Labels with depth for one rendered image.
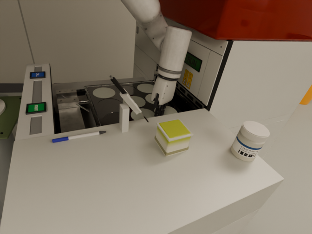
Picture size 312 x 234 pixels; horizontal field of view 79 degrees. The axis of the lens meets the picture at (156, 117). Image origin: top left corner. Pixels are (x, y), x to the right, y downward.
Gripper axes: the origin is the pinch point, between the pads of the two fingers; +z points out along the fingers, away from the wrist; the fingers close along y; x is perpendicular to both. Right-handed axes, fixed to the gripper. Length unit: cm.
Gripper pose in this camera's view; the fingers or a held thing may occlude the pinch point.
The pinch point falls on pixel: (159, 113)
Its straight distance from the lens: 76.0
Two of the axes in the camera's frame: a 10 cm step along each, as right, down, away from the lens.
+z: -2.0, 8.6, 4.7
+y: -5.4, 3.1, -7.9
